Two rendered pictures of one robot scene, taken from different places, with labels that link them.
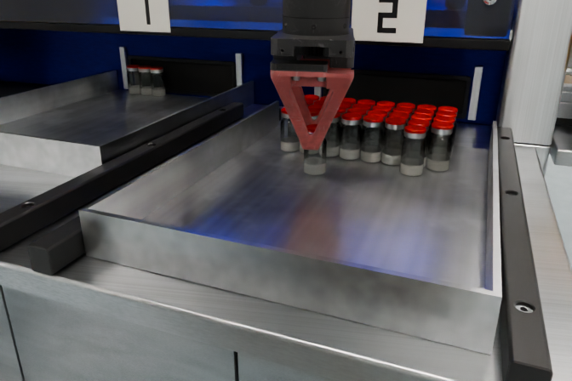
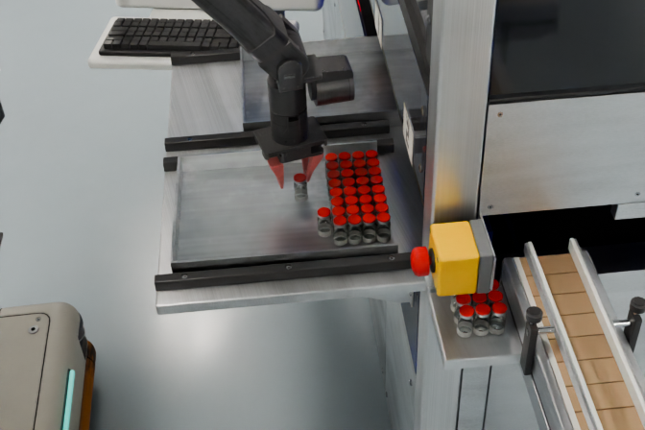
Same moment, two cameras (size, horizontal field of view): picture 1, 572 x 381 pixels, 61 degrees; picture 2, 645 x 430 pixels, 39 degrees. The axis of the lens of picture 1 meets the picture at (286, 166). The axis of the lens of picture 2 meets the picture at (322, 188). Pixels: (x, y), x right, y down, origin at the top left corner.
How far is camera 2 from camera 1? 1.36 m
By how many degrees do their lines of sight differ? 58
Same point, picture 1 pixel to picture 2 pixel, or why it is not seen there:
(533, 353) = (159, 278)
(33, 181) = (230, 119)
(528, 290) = (195, 275)
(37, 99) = (325, 46)
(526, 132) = not seen: hidden behind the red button
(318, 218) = (245, 216)
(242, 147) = not seen: hidden behind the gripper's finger
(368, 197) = (278, 226)
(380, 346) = (166, 255)
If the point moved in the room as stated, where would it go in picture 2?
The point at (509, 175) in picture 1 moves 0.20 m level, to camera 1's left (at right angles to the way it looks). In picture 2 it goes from (314, 264) to (262, 187)
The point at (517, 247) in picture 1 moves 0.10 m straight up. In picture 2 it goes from (226, 272) to (220, 222)
